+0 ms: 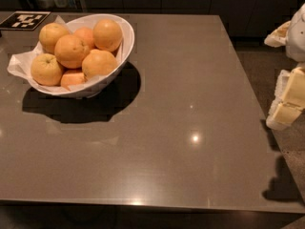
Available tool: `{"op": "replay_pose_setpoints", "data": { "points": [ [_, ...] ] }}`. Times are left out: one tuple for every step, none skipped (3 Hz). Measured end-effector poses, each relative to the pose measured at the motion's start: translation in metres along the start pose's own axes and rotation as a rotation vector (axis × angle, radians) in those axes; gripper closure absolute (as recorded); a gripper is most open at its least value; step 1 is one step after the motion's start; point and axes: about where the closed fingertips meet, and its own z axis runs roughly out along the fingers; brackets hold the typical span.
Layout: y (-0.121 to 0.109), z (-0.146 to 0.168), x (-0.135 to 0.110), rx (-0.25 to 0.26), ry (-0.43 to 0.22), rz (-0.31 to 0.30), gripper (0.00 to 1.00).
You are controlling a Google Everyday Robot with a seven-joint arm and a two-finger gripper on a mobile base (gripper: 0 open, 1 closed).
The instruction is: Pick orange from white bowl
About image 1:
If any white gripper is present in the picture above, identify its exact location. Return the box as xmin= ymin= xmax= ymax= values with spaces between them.
xmin=264 ymin=4 xmax=305 ymax=131

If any orange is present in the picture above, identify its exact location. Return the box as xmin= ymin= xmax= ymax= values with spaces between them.
xmin=93 ymin=19 xmax=123 ymax=52
xmin=82 ymin=50 xmax=118 ymax=79
xmin=30 ymin=53 xmax=64 ymax=86
xmin=60 ymin=69 xmax=86 ymax=90
xmin=73 ymin=27 xmax=95 ymax=50
xmin=54 ymin=34 xmax=90 ymax=69
xmin=39 ymin=23 xmax=70 ymax=53

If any white bowl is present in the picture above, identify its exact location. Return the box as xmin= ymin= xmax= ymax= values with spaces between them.
xmin=21 ymin=14 xmax=134 ymax=98

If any black white marker tag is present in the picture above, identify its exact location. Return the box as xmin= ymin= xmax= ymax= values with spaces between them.
xmin=0 ymin=11 xmax=51 ymax=31

